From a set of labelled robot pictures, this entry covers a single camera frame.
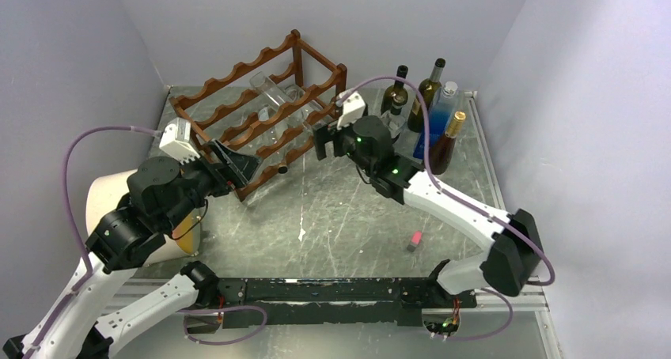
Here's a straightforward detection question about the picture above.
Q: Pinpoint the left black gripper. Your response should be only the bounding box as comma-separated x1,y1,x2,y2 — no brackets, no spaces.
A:
162,136,263,229

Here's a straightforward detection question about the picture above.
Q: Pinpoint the dark bottle cream label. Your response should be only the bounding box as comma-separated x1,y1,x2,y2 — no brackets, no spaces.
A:
381,81,408,114

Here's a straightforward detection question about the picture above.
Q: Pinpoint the green wine bottle silver cap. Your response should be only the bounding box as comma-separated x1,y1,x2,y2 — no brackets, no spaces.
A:
408,58,445,133

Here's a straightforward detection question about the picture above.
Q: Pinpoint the dark bottle gold foil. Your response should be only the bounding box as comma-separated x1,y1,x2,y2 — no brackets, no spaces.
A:
428,111,467,175

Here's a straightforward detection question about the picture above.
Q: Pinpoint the blue labelled clear bottle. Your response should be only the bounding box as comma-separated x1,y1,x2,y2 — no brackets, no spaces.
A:
408,81,459,160

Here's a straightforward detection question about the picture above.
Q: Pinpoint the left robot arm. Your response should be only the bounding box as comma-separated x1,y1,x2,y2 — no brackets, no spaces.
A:
2,141,261,358

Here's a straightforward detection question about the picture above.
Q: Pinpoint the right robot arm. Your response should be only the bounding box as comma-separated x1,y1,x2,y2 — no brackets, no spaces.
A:
314,115,544,307

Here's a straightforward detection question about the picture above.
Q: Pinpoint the clear bottle silver cap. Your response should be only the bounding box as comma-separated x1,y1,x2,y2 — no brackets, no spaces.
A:
284,84,333,133

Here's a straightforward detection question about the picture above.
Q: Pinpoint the brown wooden wine rack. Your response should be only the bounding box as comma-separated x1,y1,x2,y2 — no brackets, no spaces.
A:
169,30,347,201

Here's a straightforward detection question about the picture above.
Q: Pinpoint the small red grey block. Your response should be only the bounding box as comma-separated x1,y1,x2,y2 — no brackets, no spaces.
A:
406,231,423,252

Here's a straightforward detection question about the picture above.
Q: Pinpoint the white drum orange lid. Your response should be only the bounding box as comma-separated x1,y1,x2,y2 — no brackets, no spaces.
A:
85,169,202,267

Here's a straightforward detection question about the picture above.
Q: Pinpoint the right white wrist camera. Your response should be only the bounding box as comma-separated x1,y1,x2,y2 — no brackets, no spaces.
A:
335,89,367,130

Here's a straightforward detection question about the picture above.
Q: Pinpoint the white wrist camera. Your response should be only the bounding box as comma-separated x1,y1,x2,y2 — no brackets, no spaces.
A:
159,117,201,164
335,89,367,130

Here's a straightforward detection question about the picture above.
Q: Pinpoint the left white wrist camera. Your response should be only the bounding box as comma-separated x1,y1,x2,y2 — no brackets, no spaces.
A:
159,117,201,164

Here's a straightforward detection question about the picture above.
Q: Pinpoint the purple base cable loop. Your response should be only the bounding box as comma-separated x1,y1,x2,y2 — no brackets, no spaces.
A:
182,304,268,346

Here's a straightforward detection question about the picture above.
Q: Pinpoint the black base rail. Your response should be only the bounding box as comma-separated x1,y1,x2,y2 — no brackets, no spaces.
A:
218,278,477,328

